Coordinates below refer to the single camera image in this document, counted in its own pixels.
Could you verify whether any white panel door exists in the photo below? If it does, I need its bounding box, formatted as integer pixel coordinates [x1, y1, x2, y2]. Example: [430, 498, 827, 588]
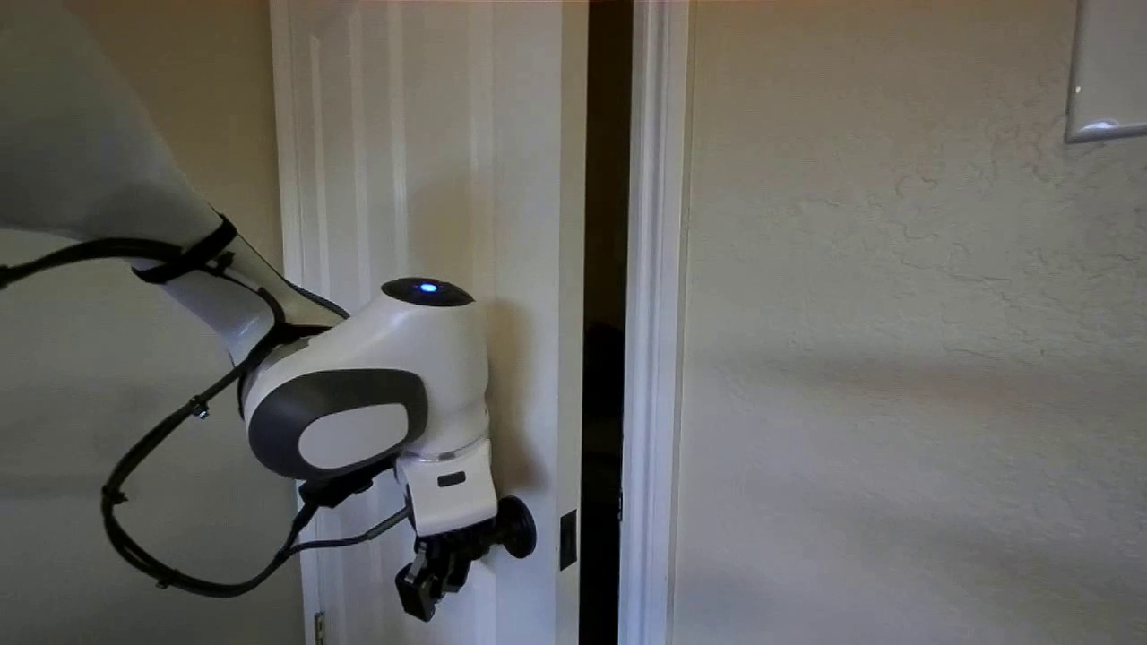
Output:
[265, 0, 590, 645]

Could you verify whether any white door frame trim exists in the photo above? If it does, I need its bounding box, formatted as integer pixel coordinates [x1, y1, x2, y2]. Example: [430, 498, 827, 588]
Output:
[618, 0, 695, 645]

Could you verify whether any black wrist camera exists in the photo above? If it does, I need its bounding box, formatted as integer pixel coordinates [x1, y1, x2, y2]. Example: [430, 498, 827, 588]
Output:
[296, 463, 404, 516]

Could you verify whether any door latch plate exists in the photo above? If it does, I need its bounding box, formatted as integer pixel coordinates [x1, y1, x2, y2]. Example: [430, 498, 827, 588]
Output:
[555, 510, 582, 572]

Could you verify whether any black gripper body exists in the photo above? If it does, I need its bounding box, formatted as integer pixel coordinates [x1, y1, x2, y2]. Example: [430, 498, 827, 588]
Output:
[412, 522, 493, 590]

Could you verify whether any white wall switch plate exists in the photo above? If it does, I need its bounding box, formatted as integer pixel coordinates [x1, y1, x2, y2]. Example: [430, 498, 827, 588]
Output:
[1063, 0, 1147, 144]

